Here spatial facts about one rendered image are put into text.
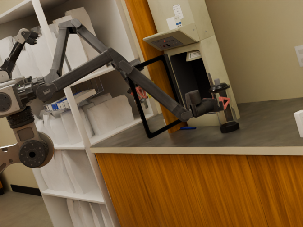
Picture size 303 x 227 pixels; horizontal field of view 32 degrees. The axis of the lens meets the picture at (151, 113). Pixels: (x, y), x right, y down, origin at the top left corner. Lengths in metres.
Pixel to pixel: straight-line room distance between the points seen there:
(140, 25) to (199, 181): 0.94
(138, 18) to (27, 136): 0.90
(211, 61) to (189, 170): 0.58
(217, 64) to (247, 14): 0.42
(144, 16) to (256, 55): 0.68
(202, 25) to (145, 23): 0.39
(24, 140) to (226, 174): 1.05
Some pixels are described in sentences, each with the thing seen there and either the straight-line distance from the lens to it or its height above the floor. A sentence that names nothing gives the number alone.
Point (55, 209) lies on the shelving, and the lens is 4.77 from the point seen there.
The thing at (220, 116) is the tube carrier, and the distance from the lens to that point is 2.66.
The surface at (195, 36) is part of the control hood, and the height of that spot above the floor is 1.44.
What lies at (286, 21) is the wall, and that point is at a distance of 2.93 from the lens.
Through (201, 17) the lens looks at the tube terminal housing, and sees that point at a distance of 2.80.
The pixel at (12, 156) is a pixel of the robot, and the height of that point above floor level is 1.14.
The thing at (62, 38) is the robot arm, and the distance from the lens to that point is 3.12.
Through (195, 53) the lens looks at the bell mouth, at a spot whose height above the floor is 1.35.
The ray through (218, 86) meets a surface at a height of 1.18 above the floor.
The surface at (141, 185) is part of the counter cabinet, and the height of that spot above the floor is 0.68.
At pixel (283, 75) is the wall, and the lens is 3.05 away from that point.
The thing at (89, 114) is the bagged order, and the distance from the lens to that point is 3.89.
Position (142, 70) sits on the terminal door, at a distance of 2.86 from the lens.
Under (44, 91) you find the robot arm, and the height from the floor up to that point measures 1.43.
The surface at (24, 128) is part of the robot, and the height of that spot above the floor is 1.27.
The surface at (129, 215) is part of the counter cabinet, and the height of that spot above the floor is 0.45.
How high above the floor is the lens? 1.58
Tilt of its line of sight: 9 degrees down
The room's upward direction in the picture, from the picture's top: 19 degrees counter-clockwise
